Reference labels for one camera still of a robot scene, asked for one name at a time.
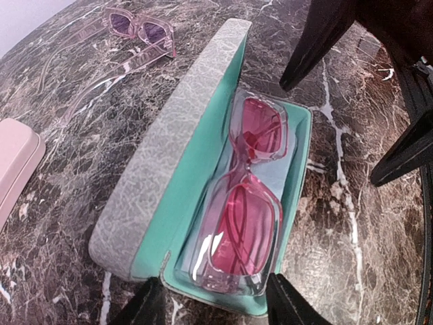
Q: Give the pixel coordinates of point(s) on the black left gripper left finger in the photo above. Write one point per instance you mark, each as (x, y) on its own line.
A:
(147, 307)

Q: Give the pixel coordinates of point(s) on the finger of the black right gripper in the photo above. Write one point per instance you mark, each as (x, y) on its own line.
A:
(412, 150)

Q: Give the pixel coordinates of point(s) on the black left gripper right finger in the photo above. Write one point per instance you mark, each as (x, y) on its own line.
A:
(286, 306)

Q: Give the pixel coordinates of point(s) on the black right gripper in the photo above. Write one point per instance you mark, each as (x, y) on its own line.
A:
(403, 27)

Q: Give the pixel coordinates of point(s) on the clear pink sunglasses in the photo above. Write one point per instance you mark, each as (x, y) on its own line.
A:
(240, 222)

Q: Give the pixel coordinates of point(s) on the light blue cleaning cloth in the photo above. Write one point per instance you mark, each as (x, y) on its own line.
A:
(273, 174)

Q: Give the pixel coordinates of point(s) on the grey case teal lining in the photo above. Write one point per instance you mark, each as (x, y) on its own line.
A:
(142, 227)

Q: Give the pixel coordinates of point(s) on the pink glasses case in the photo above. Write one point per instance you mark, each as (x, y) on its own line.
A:
(21, 152)

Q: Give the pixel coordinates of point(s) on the black front table rail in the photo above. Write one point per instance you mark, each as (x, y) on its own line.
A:
(422, 73)

